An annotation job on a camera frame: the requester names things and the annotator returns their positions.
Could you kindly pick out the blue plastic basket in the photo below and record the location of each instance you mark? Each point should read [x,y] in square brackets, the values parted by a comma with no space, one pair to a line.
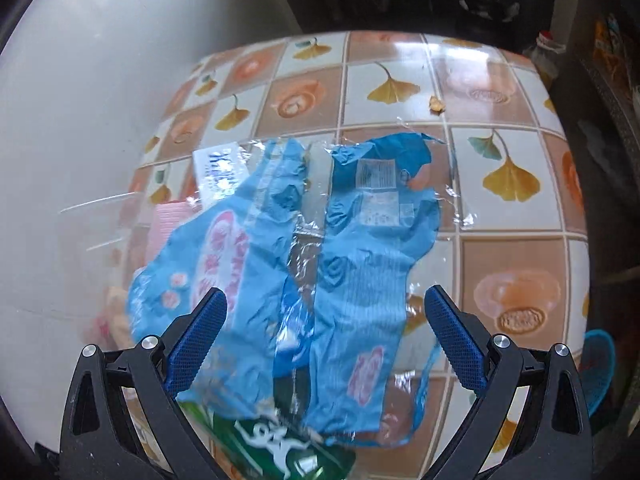
[600,370]

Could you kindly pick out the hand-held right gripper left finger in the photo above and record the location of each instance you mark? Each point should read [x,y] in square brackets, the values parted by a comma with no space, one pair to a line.
[197,335]

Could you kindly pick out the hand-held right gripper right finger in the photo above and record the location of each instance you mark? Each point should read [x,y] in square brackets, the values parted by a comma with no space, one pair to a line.
[452,340]

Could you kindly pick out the ginkgo leaf patterned tablecloth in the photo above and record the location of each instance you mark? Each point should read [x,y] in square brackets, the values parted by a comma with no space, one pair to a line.
[500,280]

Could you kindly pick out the blue plastic wrapper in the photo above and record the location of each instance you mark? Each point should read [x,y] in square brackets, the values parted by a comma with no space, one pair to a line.
[360,260]

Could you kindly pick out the pink sponge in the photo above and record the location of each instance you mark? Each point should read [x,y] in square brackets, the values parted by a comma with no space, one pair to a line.
[172,225]

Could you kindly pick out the orange snack packet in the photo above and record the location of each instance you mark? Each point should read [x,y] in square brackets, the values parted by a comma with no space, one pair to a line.
[607,45]

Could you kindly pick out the small yellow food scrap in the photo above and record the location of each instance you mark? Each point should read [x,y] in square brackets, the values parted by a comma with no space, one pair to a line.
[437,104]

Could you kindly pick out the green snack bag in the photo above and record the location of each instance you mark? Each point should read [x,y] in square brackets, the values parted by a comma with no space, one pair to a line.
[280,450]

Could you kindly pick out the red-capped white bottle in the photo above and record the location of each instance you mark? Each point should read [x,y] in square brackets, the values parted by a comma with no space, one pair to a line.
[547,55]

